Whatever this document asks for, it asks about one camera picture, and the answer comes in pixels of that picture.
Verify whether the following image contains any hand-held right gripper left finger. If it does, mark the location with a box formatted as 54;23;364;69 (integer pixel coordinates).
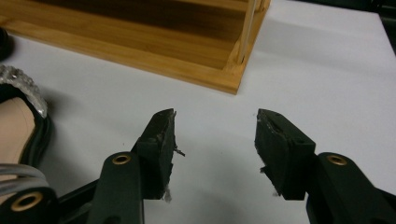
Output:
87;107;186;224

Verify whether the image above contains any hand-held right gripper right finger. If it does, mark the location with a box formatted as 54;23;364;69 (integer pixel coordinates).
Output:
254;107;396;224

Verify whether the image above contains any wooden shoe rack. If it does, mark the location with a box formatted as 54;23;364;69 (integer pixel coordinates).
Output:
0;0;272;96

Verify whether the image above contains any black sandal with silver strap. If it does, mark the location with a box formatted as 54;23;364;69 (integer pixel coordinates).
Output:
0;63;52;203

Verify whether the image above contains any grey cable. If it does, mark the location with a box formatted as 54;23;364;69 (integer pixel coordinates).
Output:
0;162;50;195

